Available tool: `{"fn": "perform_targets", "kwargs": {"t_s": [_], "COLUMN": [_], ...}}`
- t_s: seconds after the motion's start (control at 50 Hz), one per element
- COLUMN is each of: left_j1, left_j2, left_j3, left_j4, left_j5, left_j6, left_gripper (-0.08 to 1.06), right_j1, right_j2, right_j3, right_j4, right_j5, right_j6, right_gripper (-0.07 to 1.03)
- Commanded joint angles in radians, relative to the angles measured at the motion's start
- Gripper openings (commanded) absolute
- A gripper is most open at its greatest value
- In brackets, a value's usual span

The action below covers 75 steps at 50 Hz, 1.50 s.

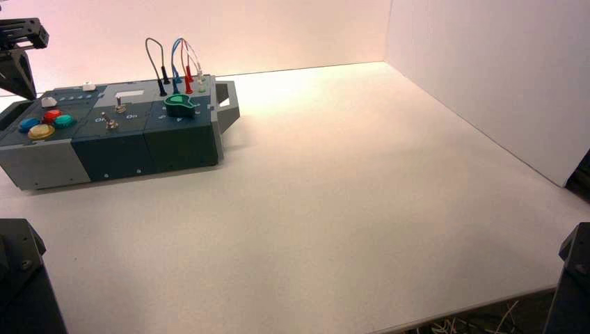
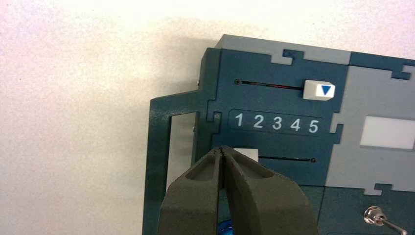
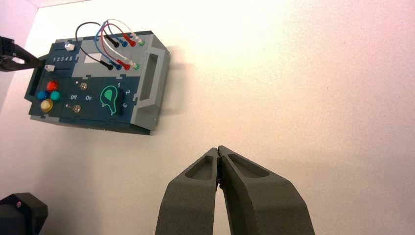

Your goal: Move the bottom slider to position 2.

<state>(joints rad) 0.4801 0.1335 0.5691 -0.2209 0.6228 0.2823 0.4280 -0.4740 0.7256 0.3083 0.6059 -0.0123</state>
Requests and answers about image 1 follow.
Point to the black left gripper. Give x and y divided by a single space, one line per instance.
27 28

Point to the white hexagonal slider knob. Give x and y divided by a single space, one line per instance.
49 102

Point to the white rectangular slider knob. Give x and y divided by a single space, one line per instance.
88 86

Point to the blue round push button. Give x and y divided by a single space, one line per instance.
29 124

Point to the red round push button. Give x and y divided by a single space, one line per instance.
52 116

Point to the yellow round push button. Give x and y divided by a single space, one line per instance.
41 132

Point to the green round push button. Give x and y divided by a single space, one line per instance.
64 121

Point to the grey and teal control box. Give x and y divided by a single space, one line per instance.
116 156

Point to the green rotary pointer knob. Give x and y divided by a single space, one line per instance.
180 106

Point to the black object behind white panel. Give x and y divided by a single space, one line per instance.
580 180

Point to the tilted metal toggle switch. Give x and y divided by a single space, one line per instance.
111 123

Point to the upright metal toggle switch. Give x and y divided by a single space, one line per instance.
120 107

